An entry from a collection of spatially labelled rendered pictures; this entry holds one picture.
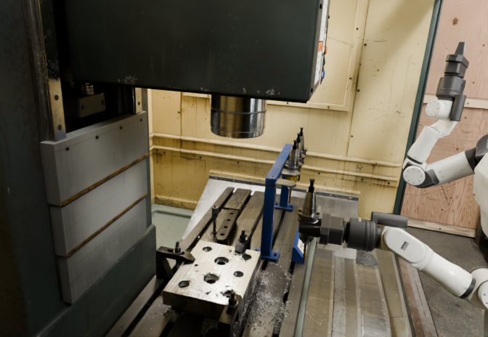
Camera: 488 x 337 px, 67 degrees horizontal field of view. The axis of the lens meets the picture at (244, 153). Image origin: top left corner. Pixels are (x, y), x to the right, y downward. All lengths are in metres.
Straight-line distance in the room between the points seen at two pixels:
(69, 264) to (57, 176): 0.29
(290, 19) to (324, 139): 1.26
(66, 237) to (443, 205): 3.38
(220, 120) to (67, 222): 0.53
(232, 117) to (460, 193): 3.16
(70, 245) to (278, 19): 0.85
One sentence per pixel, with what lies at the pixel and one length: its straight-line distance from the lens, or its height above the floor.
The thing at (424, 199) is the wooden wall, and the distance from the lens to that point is 3.89.
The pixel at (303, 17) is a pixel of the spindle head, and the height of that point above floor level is 1.75.
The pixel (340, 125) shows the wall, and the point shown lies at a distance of 2.04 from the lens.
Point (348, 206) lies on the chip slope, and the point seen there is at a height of 0.83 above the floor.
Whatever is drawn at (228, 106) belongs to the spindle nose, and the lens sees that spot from 0.96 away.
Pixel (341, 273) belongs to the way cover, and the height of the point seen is 0.73.
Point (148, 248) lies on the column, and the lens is 1.71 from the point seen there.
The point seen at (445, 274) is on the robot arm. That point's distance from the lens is 1.13.
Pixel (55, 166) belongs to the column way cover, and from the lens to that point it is 1.08.
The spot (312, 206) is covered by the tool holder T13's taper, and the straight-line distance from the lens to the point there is 1.07.
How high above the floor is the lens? 1.71
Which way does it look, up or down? 18 degrees down
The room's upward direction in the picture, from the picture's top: 3 degrees clockwise
